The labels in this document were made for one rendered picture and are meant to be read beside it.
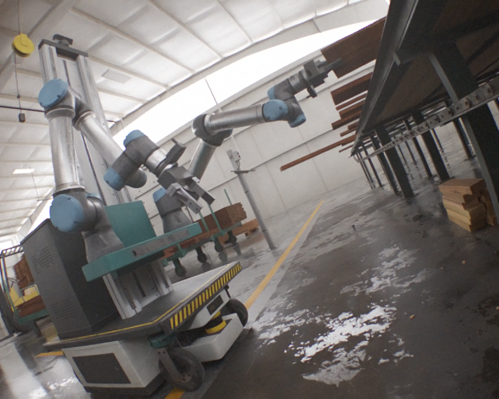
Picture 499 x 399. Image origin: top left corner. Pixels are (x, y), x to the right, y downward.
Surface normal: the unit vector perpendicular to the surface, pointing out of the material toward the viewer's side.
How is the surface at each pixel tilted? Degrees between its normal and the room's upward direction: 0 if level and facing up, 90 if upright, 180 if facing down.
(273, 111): 90
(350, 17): 90
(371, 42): 138
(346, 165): 91
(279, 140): 89
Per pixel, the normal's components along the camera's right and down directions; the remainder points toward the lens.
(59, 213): 0.08, 0.06
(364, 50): 0.01, 0.78
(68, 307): -0.33, 0.11
